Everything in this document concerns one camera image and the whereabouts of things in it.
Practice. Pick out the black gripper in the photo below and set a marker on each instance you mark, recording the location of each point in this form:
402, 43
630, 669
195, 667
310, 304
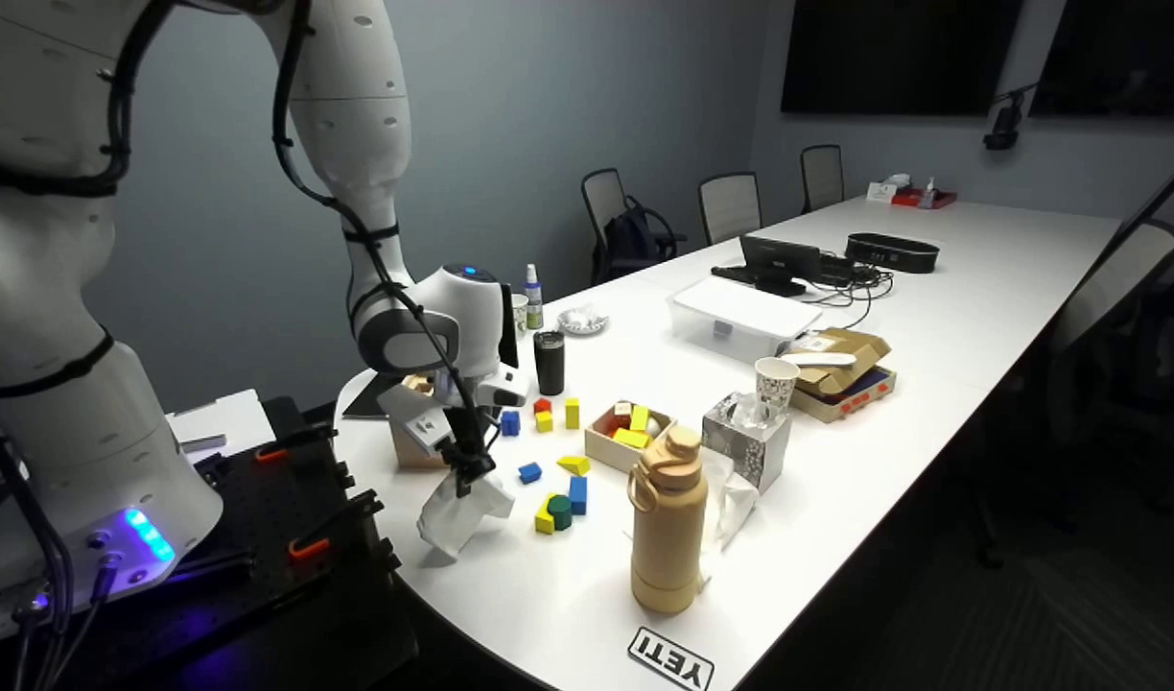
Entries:
468, 447

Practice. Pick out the white napkin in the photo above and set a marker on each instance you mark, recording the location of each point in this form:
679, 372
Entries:
457, 520

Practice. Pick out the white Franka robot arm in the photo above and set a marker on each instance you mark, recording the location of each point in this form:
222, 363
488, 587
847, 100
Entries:
344, 118

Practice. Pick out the blue cube block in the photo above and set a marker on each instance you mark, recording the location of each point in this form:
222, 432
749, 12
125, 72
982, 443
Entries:
512, 425
532, 475

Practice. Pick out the small yellow block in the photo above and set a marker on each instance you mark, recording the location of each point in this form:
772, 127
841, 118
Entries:
540, 524
540, 425

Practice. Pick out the green round block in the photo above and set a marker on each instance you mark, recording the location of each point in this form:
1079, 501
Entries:
560, 510

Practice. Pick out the red block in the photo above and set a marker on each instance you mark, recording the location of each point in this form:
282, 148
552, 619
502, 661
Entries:
540, 404

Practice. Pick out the flat yellow block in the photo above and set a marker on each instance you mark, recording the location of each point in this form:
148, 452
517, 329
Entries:
574, 465

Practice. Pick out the tall blue block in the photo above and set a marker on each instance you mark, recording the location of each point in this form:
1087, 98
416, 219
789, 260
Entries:
578, 496

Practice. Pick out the tall yellow block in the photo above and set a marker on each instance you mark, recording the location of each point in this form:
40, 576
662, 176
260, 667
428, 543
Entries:
574, 415

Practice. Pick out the black laptop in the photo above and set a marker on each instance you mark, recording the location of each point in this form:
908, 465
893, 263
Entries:
361, 400

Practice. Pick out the wooden tray of blocks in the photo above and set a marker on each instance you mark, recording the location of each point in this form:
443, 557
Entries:
619, 436

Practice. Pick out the paper cup with print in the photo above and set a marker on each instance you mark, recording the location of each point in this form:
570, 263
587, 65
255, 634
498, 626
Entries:
524, 318

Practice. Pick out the orange black clamp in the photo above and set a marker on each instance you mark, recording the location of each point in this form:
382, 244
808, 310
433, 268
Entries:
272, 455
308, 550

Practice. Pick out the small spray bottle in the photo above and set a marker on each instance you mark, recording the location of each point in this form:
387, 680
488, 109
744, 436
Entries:
534, 310

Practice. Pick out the tan insulated bottle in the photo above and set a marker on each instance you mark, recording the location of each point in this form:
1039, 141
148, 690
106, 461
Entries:
667, 539

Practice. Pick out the white board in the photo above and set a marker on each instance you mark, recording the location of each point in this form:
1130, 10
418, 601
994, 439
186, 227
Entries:
222, 415

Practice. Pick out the YETI sticker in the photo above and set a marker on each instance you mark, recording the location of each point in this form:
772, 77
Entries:
667, 658

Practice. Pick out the grey tissue box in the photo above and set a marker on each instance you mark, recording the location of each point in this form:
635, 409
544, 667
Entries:
744, 443

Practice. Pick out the black backpack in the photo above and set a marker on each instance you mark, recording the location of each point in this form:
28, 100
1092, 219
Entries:
642, 239

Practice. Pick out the grey office chair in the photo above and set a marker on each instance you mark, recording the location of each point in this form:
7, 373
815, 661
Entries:
604, 196
823, 176
730, 207
1117, 291

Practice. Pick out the clear plastic storage bin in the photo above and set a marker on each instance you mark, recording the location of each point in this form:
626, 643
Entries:
743, 310

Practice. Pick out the white paper cup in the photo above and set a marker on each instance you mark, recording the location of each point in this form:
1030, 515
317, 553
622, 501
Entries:
777, 384

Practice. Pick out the black device on stand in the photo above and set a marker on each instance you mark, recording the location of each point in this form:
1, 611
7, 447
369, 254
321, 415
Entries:
792, 260

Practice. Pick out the flat colourful box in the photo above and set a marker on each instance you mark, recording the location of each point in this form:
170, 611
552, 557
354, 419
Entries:
858, 400

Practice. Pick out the black oval pouch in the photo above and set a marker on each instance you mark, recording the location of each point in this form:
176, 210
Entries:
893, 253

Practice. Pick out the small white box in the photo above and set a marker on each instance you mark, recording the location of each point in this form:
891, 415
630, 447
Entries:
879, 193

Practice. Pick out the red flat item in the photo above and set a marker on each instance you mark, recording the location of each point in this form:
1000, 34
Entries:
924, 203

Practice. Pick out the black wall television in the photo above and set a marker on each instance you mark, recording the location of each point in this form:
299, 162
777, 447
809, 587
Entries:
893, 52

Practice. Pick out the black camera on pole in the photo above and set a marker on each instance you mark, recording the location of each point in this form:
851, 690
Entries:
1001, 125

